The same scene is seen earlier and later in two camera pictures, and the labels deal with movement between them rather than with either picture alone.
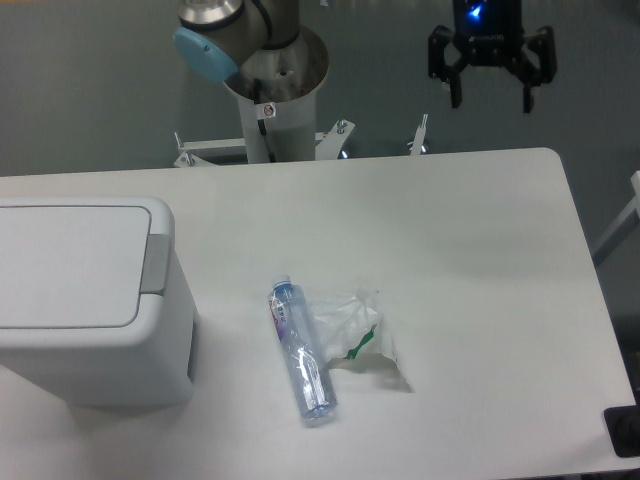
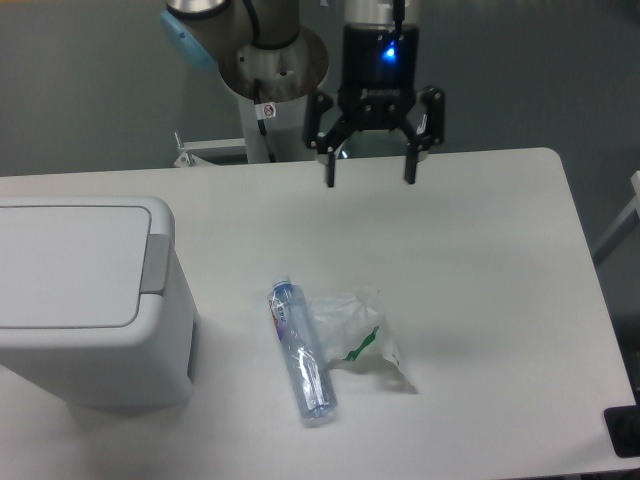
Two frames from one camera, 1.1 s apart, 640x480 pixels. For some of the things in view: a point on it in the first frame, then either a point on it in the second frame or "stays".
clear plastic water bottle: (296, 328) stays
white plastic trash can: (95, 308) stays
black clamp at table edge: (623, 426) stays
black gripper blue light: (488, 31) -> (380, 74)
